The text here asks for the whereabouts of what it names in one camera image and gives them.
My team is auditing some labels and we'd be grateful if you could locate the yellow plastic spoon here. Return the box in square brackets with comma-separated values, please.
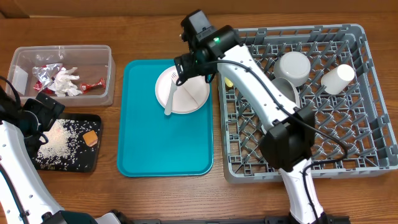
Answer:
[224, 77, 234, 88]

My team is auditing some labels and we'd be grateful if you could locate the pink plate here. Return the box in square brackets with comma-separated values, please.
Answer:
[155, 66, 210, 114]

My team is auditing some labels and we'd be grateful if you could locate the white rice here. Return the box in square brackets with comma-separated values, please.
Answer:
[34, 119, 101, 171]

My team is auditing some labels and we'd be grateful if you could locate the white napkin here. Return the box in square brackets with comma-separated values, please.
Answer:
[48, 67, 83, 96]

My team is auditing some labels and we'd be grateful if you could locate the silver foil wrapper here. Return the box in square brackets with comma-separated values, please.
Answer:
[32, 63, 63, 94]

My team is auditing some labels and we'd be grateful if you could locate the red sauce packet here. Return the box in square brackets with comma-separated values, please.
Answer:
[80, 78, 106, 93]

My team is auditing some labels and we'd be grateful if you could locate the orange food cube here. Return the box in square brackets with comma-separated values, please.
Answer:
[83, 130, 98, 147]

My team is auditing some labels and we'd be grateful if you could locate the grey plate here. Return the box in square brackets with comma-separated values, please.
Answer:
[271, 78, 301, 108]

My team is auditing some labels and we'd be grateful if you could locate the grey bowl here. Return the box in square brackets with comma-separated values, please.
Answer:
[274, 52, 311, 87]

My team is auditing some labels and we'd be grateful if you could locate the white paper cup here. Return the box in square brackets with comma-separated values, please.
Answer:
[321, 64, 355, 95]

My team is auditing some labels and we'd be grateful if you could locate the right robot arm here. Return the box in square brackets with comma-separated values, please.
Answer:
[174, 9, 325, 223]

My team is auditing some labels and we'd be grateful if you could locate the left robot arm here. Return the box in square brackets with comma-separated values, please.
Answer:
[1, 91, 129, 224]

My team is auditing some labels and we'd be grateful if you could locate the black waste tray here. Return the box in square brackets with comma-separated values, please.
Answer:
[30, 113, 103, 173]

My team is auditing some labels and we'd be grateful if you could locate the grey dishwasher rack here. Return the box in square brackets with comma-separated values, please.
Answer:
[218, 24, 397, 184]

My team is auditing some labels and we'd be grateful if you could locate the clear plastic bin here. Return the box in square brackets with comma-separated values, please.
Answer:
[7, 45, 116, 107]

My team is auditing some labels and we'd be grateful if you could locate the teal serving tray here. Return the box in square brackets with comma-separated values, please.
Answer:
[117, 59, 213, 177]

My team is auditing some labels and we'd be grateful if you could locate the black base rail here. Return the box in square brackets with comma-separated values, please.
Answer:
[129, 215, 351, 224]

